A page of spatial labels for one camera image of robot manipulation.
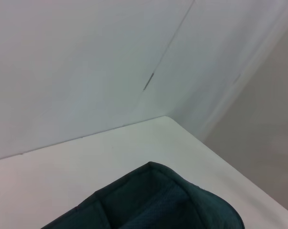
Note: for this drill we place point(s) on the dark teal insulated lunch bag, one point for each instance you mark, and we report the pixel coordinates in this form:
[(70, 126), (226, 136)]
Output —
[(158, 202)]

